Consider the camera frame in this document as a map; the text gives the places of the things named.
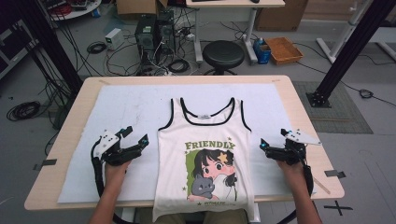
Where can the black tape strip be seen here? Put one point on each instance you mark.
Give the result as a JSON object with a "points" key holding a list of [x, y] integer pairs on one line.
{"points": [[46, 163], [334, 174]]}

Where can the large closed cardboard box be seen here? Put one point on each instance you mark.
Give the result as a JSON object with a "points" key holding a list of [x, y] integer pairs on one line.
{"points": [[280, 15]]}

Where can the white printed tank top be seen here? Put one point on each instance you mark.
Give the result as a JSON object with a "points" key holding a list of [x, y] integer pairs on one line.
{"points": [[205, 137]]}

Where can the black round stool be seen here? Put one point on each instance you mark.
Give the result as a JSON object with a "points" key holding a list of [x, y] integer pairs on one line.
{"points": [[223, 54]]}

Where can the black metal post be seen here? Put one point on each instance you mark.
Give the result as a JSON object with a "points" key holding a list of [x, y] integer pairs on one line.
{"points": [[351, 46], [51, 46]]}

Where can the grey floor mat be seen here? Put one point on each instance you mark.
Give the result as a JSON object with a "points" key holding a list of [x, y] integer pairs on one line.
{"points": [[339, 109]]}

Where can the large black computer tower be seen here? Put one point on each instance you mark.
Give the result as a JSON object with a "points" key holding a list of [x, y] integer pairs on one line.
{"points": [[145, 40]]}

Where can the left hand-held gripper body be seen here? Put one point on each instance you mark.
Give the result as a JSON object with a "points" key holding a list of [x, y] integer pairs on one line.
{"points": [[113, 152]]}

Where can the black tape cross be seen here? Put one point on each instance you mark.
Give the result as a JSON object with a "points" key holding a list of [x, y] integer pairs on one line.
{"points": [[337, 207]]}

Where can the round white table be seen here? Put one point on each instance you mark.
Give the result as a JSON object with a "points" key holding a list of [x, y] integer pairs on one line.
{"points": [[74, 9]]}

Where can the person's right hand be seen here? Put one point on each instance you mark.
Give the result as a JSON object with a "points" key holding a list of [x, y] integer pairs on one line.
{"points": [[294, 175]]}

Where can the white desk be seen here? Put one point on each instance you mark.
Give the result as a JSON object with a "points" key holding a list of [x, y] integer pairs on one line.
{"points": [[236, 3]]}

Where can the white metal stand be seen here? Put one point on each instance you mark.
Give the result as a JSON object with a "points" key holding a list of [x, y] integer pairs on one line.
{"points": [[342, 34]]}

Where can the blue box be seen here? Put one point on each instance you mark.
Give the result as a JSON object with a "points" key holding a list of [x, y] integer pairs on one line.
{"points": [[262, 51]]}

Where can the white foam mat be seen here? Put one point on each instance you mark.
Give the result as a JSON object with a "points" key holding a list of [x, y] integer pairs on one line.
{"points": [[130, 105]]}

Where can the orange tray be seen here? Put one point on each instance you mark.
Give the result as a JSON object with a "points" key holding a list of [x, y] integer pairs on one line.
{"points": [[284, 50]]}

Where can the white box device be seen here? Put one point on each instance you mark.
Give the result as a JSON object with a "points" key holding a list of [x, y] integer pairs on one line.
{"points": [[114, 39]]}

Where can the small black computer tower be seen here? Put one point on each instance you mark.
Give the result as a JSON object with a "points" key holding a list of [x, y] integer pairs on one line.
{"points": [[166, 32]]}

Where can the open cardboard box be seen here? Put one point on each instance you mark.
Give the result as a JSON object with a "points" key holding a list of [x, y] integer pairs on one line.
{"points": [[137, 6]]}

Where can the person's khaki pants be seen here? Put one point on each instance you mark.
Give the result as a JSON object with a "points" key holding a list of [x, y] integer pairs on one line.
{"points": [[230, 217]]}

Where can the thin wooden stick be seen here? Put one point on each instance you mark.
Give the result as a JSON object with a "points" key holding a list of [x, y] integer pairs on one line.
{"points": [[321, 185]]}

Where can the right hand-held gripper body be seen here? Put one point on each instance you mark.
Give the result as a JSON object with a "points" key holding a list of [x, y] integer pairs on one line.
{"points": [[292, 152]]}

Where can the person's left hand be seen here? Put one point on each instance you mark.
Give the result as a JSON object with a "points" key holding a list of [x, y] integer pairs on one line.
{"points": [[115, 175]]}

